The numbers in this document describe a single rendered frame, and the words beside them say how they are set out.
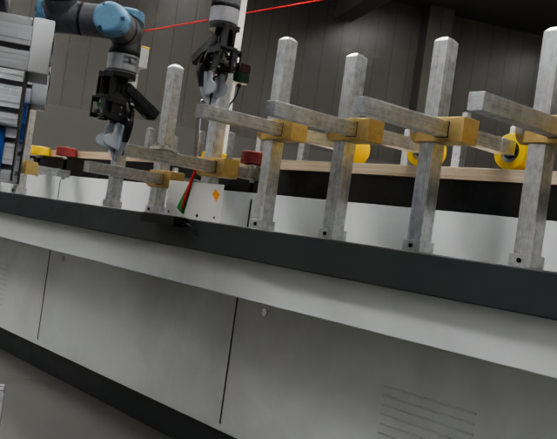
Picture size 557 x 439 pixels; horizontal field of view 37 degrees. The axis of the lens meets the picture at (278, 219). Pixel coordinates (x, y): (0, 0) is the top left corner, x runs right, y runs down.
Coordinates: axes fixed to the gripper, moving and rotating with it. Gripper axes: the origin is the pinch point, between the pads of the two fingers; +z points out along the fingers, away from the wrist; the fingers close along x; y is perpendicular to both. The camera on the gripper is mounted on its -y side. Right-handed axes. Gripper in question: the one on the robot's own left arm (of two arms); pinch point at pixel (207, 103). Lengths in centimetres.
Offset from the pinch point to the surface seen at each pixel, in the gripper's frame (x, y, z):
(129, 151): -20.9, 0.1, 16.2
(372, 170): 27.3, 35.8, 12.2
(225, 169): 6.1, 3.7, 16.4
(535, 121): -4, 100, 6
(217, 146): 7.5, -3.6, 10.3
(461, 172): 27, 63, 12
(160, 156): -11.9, 0.2, 16.0
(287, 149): 445, -488, -54
